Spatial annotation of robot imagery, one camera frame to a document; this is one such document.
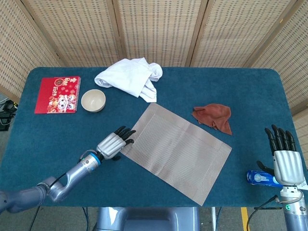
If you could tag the teal felt table cover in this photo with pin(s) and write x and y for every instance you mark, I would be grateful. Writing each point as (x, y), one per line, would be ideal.
(60, 134)

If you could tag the beige woven placemat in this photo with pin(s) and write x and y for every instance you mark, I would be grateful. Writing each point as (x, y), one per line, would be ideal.
(178, 151)

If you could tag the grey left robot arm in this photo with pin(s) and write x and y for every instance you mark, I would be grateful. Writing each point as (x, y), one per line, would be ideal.
(72, 172)

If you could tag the blue toothpaste box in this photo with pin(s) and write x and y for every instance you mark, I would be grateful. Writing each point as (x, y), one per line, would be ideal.
(260, 179)

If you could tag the woven rattan screen panel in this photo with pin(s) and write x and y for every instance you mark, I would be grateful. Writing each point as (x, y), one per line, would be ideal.
(158, 31)
(19, 48)
(79, 31)
(293, 60)
(240, 31)

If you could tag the cream ceramic bowl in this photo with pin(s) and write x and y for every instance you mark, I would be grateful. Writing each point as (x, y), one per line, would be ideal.
(93, 101)

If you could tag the red spiral calendar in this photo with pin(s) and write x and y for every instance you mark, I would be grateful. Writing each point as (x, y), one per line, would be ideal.
(55, 96)

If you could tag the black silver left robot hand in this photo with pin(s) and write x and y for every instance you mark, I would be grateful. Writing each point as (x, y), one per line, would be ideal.
(110, 146)

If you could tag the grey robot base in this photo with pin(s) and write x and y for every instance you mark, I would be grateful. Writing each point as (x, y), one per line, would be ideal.
(149, 220)

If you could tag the yellow floor tape strip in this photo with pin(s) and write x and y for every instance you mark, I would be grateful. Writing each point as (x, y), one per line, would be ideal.
(244, 219)

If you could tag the crumpled white cloth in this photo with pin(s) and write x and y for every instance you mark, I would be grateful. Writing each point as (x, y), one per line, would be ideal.
(130, 77)

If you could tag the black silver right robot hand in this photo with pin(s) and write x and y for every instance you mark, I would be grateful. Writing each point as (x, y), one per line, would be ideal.
(288, 166)

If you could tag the brown microfiber cloth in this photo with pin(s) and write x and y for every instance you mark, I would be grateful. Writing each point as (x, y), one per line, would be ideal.
(216, 115)

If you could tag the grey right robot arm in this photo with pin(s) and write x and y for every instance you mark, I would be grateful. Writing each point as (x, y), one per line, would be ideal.
(296, 211)

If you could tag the white table leg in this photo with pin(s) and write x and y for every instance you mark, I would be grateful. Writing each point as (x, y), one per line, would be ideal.
(213, 219)

